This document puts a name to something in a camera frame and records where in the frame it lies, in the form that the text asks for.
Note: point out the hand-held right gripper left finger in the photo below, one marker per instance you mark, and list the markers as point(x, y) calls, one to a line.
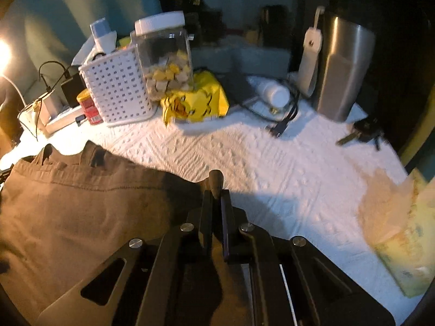
point(170, 261)

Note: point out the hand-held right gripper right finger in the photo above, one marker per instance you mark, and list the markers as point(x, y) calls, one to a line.
point(265, 261)

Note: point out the brown printed t-shirt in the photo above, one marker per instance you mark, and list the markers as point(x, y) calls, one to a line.
point(85, 210)

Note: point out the white embossed tablecloth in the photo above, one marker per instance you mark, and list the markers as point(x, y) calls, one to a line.
point(272, 176)

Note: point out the yellow tissue pack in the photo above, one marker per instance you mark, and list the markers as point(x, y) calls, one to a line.
point(404, 231)

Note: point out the black car key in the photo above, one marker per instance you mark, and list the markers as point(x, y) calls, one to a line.
point(363, 132)

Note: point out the yellow snack bag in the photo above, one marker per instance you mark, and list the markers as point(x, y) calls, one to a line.
point(197, 98)

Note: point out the white pill bottle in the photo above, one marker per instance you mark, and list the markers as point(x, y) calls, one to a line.
point(273, 93)

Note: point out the red tin can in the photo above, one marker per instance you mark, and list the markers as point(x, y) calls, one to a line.
point(89, 107)

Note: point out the dark power bank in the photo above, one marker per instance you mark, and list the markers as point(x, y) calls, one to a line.
point(239, 88)

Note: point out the white power strip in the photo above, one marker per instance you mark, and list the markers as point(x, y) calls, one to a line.
point(64, 119)

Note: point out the white perforated basket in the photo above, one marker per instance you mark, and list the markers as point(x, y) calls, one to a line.
point(117, 85)

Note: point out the black charger adapter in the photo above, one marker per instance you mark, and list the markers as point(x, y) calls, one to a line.
point(73, 90)

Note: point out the white charger adapter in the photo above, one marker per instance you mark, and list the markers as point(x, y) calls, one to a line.
point(51, 103)

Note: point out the clear jar with white lid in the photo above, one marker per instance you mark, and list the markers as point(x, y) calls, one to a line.
point(163, 54)

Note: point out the yellow packet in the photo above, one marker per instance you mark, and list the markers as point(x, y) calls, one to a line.
point(124, 42)

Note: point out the white tissue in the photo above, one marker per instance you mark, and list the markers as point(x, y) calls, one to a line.
point(83, 52)

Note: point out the white desk lamp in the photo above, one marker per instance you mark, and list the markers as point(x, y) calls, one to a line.
point(3, 54)

